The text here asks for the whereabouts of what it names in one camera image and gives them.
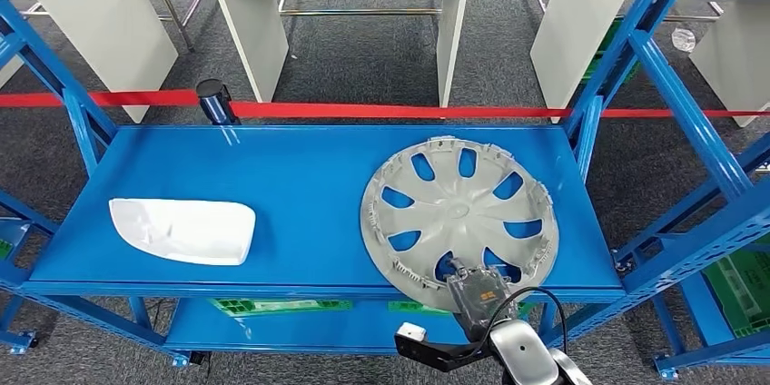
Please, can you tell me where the white plastic mirror cover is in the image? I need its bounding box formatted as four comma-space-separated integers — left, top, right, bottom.
108, 197, 258, 267

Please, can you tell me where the blue metal shelf rack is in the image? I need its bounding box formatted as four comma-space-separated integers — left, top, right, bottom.
652, 232, 770, 380
0, 0, 770, 370
0, 189, 58, 356

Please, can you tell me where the steel tube frame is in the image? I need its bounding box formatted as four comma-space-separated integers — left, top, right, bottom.
131, 0, 218, 53

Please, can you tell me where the black barrier stanchion post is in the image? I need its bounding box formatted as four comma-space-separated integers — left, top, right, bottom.
195, 78, 242, 126

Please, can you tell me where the green plastic crate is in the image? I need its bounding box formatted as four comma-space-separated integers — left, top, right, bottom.
388, 301, 537, 319
582, 16, 640, 85
702, 241, 770, 341
209, 298, 354, 319

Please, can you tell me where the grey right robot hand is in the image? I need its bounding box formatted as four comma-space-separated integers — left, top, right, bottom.
448, 257, 519, 341

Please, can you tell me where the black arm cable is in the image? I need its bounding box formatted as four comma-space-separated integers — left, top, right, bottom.
475, 287, 569, 360

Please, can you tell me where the grey plastic wheel hubcap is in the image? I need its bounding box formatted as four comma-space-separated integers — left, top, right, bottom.
360, 135, 560, 313

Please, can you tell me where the red barrier tape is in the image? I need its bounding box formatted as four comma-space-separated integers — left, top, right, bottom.
0, 89, 770, 121

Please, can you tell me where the crumpled clear plastic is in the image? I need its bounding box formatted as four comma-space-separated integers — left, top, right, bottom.
671, 27, 697, 54

